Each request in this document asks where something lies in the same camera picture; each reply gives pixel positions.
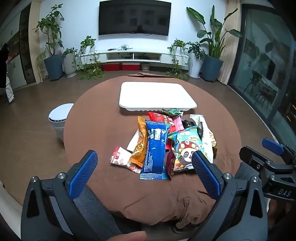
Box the glass sliding door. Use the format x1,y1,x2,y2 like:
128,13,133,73
228,5,296,149

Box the beige curtain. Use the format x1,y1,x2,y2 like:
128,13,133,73
217,0,242,85

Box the tangled cable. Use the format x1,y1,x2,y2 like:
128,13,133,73
107,44,133,51

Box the broad-leaf plant in blue pot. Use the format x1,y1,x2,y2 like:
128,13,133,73
186,3,242,82

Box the red and white strawberry packet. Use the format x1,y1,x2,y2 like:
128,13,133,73
110,146,142,173

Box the wall-mounted black television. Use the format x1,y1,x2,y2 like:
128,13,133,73
99,0,172,36

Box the white plastic tray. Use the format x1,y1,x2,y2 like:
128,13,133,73
119,82,197,112

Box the white wall cabinet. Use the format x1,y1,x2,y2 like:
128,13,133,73
0,9,31,91

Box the trailing vine plant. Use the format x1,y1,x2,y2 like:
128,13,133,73
166,38,190,80

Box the orange snack packet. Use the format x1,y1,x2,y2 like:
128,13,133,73
129,115,148,168

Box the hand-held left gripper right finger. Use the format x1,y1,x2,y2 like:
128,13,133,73
185,151,269,241

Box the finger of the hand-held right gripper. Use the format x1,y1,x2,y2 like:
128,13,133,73
239,146,281,179
262,138,296,160

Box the leafy tree in blue pot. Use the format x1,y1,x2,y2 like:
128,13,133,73
33,3,65,81

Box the pink snack packet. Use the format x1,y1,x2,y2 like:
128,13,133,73
171,115,185,133

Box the white and black snack packet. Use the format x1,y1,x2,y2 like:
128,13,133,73
190,114,214,164

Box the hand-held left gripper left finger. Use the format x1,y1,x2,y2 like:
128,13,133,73
21,150,102,241

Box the person's left hand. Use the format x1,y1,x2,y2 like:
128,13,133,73
110,231,147,241

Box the trailing pothos plant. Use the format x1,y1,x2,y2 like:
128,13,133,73
76,36,107,80

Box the red storage box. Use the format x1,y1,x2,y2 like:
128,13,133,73
122,62,140,70
102,63,120,71

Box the light blue panda snack packet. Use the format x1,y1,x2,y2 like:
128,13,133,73
168,128,207,172

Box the maroon cookie packet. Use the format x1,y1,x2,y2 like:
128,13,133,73
166,147,176,181

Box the blue cookie packet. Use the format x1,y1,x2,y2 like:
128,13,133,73
139,120,168,180

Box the bushy plant in white pot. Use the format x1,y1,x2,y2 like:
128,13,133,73
186,42,207,79

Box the small plant in white pot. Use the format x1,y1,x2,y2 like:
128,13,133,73
62,47,78,78

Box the beige gold snack packet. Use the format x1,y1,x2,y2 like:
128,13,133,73
208,130,218,159

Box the green snack packet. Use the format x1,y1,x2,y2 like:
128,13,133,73
161,108,183,116

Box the white floating television cabinet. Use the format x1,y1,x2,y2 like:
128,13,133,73
80,48,192,64

